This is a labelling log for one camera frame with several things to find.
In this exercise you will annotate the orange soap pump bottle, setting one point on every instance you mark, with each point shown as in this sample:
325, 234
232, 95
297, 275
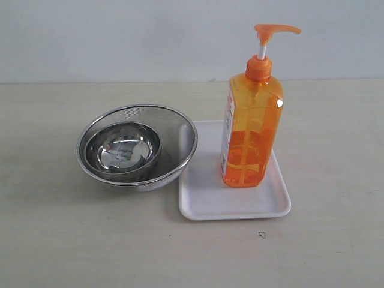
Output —
253, 110

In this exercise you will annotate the steel mesh colander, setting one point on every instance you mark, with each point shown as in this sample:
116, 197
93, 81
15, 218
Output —
178, 136

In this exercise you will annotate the small stainless steel bowl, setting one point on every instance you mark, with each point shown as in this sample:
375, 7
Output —
123, 152

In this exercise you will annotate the white foam tray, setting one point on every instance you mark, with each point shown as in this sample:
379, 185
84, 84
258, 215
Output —
203, 195

